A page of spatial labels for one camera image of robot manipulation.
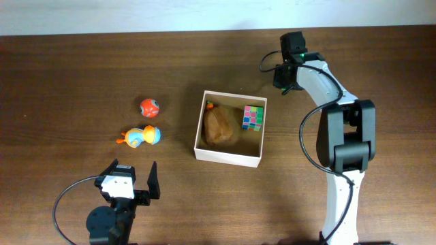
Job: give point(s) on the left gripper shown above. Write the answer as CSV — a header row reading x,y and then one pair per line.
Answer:
x,y
143,197

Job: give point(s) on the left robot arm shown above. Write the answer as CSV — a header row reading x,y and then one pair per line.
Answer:
x,y
112,224

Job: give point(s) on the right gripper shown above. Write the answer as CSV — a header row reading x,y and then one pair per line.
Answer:
x,y
278,82

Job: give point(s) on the pastel puzzle cube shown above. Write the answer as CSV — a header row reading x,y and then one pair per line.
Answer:
x,y
253,118

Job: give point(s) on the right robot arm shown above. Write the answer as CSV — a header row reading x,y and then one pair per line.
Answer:
x,y
345,141

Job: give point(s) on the white cardboard box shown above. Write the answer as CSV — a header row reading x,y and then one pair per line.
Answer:
x,y
247,150

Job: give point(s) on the orange ball toy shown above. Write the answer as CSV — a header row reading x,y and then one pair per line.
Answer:
x,y
149,108

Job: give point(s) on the blue orange duck toy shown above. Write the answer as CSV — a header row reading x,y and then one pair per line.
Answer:
x,y
135,137

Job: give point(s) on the brown plush toy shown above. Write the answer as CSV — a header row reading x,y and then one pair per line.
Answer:
x,y
220,125

